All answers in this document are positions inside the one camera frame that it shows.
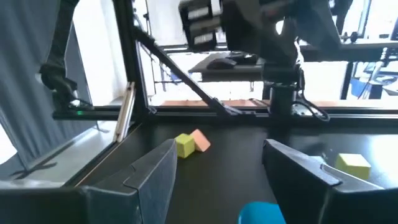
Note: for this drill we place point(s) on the dark background desk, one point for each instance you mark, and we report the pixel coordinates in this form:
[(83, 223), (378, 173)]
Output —
[(367, 51), (230, 73)]

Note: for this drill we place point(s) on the black computer mouse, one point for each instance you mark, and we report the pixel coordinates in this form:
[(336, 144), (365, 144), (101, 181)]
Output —
[(221, 63)]

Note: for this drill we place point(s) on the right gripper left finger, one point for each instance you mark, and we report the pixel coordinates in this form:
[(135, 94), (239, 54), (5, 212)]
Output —
[(109, 205)]

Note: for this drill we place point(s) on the grey curtain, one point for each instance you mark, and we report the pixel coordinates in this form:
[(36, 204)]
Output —
[(28, 77)]

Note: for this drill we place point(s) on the black frame upright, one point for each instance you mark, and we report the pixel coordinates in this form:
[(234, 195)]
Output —
[(130, 56)]

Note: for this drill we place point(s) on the black diagonal frame brace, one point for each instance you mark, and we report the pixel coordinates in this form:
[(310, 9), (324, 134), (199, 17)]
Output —
[(183, 74)]

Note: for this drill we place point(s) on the salmon block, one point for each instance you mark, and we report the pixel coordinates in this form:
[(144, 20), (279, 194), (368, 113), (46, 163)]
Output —
[(202, 140)]

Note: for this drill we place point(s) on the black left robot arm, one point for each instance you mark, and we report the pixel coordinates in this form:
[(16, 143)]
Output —
[(258, 31)]

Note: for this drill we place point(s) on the blue plastic bin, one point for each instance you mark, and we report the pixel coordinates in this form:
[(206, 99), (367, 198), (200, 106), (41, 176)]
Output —
[(261, 214)]

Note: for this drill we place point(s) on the yellow block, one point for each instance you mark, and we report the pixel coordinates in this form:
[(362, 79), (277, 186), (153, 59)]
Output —
[(353, 165)]

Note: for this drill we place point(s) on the black table edge rail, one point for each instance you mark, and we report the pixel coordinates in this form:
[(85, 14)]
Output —
[(186, 115)]

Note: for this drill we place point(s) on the silver leaning panel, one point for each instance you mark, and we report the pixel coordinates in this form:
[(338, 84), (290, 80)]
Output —
[(124, 115)]

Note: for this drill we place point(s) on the black clamp stand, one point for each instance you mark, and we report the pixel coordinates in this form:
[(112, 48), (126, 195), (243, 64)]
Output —
[(59, 77)]

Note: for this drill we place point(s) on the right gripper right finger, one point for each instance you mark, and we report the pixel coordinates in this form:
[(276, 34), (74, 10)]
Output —
[(326, 202)]

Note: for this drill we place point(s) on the yellow green cube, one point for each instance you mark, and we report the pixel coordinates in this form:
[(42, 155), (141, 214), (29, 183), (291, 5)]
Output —
[(185, 145)]

